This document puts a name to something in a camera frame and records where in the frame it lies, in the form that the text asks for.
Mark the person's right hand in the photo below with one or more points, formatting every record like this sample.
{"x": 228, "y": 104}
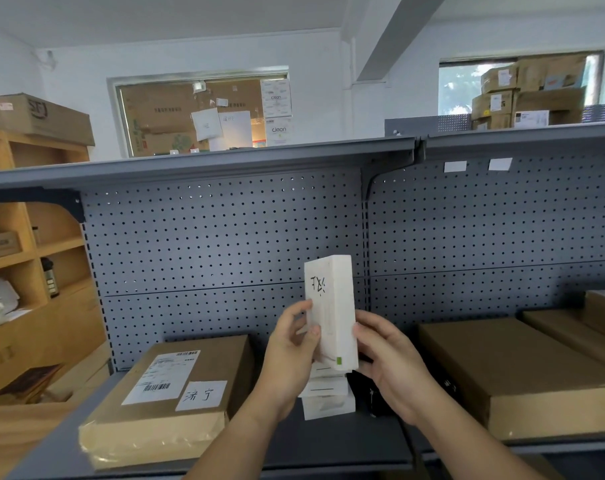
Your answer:
{"x": 402, "y": 374}

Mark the person's left hand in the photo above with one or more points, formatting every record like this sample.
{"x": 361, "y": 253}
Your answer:
{"x": 287, "y": 364}

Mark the small white box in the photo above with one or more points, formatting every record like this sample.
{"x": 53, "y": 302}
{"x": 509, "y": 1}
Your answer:
{"x": 327, "y": 407}
{"x": 327, "y": 372}
{"x": 325, "y": 388}

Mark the black box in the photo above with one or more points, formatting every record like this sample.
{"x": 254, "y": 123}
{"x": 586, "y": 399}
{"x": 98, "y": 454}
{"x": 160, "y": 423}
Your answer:
{"x": 367, "y": 397}

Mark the brown labelled parcel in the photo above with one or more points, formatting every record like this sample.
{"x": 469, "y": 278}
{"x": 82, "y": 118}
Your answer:
{"x": 222, "y": 359}

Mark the white box with handwriting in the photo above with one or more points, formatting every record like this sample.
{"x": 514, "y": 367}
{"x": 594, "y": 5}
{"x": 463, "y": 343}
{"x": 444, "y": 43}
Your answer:
{"x": 332, "y": 304}

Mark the grey metal pegboard shelf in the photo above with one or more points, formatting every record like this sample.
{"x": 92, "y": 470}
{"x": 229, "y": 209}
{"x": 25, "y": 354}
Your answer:
{"x": 207, "y": 234}

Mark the person's right forearm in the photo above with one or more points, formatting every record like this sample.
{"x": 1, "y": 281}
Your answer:
{"x": 472, "y": 444}

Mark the person's left forearm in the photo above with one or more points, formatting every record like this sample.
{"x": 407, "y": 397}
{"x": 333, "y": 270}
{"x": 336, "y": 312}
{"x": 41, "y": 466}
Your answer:
{"x": 232, "y": 444}

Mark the flattened cardboard sheets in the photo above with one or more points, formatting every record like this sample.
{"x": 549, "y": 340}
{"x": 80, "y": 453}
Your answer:
{"x": 87, "y": 374}

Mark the white sticker label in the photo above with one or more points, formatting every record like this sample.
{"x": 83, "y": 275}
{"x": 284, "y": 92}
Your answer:
{"x": 455, "y": 166}
{"x": 500, "y": 164}

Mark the white printed carton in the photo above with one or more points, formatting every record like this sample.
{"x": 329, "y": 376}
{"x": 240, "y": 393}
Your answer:
{"x": 276, "y": 97}
{"x": 279, "y": 132}

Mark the white paper sheet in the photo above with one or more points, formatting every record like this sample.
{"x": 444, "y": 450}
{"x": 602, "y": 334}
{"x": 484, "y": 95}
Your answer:
{"x": 206, "y": 123}
{"x": 235, "y": 132}

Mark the black bottle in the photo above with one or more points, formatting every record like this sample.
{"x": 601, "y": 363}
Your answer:
{"x": 50, "y": 277}

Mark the dark brown flat case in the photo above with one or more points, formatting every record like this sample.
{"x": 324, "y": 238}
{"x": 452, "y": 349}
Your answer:
{"x": 27, "y": 384}

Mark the small labelled cardboard carton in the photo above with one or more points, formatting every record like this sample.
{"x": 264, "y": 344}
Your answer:
{"x": 500, "y": 78}
{"x": 492, "y": 104}
{"x": 492, "y": 123}

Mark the wooden desk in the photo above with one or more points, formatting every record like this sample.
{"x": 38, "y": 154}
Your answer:
{"x": 17, "y": 439}

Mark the cardboard-covered window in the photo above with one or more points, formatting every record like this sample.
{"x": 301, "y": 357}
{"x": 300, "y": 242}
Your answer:
{"x": 152, "y": 114}

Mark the cardboard boxes at window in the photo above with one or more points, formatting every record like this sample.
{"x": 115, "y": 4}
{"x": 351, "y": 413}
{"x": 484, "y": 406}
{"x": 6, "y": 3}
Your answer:
{"x": 455, "y": 89}

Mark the small flat cardboard carton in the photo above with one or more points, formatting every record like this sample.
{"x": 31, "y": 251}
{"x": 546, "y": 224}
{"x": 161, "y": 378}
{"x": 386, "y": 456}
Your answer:
{"x": 0, "y": 246}

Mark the large printed cardboard carton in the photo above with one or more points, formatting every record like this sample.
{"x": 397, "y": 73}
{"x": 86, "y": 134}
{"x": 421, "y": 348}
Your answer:
{"x": 37, "y": 119}

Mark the wooden wall cabinet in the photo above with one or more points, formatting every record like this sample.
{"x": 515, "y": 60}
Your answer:
{"x": 42, "y": 334}

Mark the white wall camera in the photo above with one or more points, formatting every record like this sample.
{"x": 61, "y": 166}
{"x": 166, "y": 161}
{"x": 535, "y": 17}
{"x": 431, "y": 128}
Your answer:
{"x": 47, "y": 57}

